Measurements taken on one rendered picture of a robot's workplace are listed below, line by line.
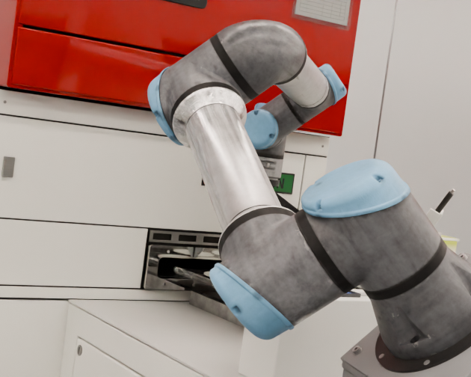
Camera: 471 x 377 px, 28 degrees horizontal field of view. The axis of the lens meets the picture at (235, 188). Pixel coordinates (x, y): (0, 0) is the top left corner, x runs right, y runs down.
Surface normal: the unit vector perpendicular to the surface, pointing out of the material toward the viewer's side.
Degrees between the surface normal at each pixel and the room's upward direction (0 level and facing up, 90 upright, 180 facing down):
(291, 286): 99
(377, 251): 109
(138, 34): 90
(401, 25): 90
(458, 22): 90
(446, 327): 87
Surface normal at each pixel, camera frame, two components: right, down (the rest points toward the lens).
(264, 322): 0.11, 0.51
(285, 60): 0.77, 0.22
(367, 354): -0.58, -0.78
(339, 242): -0.19, 0.03
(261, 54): 0.37, 0.03
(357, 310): 0.55, 0.12
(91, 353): -0.83, -0.08
